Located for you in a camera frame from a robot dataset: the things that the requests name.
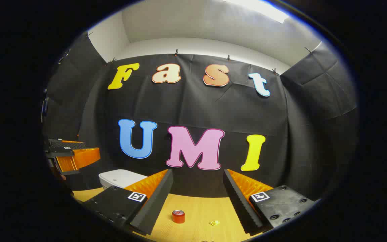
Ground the white desktop garbage bin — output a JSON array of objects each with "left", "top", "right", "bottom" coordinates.
[{"left": 98, "top": 169, "right": 148, "bottom": 190}]

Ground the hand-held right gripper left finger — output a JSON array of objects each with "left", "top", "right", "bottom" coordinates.
[{"left": 79, "top": 169, "right": 174, "bottom": 236}]

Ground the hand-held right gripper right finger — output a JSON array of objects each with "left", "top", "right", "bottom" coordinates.
[{"left": 223, "top": 169, "right": 316, "bottom": 236}]

